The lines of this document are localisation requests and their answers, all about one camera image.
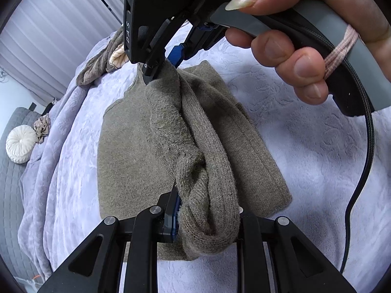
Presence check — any olive brown knit sweater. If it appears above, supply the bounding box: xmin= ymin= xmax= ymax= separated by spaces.
xmin=98 ymin=61 xmax=292 ymax=260

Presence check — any person right hand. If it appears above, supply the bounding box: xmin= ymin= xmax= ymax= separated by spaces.
xmin=226 ymin=0 xmax=390 ymax=105

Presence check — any cream striped garment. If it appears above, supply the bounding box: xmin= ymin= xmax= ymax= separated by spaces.
xmin=109 ymin=44 xmax=129 ymax=70

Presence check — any pink rubber band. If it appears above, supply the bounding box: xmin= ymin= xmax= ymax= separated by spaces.
xmin=324 ymin=24 xmax=359 ymax=80

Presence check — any dark brown knit garment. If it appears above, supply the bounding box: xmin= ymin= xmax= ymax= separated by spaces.
xmin=76 ymin=26 xmax=124 ymax=86

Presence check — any grey quilted headboard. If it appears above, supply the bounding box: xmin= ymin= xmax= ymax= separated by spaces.
xmin=0 ymin=107 xmax=40 ymax=280

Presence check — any grey pleated curtain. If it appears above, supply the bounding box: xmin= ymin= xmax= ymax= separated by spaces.
xmin=1 ymin=0 xmax=124 ymax=104

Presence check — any small beige crumpled cloth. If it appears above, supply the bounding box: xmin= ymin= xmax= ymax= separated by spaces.
xmin=33 ymin=114 xmax=50 ymax=144

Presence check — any round white pleated cushion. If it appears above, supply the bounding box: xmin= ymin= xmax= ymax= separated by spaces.
xmin=5 ymin=125 xmax=37 ymax=164

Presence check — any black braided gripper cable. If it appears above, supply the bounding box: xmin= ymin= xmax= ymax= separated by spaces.
xmin=300 ymin=25 xmax=376 ymax=275

